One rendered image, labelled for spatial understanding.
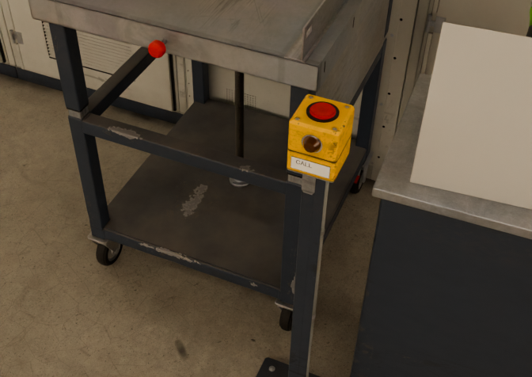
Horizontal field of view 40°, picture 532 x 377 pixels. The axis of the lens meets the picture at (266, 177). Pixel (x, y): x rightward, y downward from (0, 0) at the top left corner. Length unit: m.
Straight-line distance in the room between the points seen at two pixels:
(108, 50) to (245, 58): 1.18
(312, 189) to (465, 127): 0.26
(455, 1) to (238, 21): 0.69
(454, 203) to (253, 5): 0.57
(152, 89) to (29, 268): 0.73
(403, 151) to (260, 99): 1.07
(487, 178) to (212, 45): 0.55
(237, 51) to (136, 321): 0.88
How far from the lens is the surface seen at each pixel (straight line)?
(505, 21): 1.94
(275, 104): 2.30
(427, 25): 1.97
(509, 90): 1.11
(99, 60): 2.54
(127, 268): 2.09
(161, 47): 1.39
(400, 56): 2.07
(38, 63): 2.73
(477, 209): 1.22
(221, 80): 2.34
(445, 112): 1.14
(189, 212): 1.98
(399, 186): 1.23
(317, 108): 1.11
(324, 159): 1.11
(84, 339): 1.97
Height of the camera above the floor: 1.57
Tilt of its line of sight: 42 degrees down
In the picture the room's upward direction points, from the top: 2 degrees clockwise
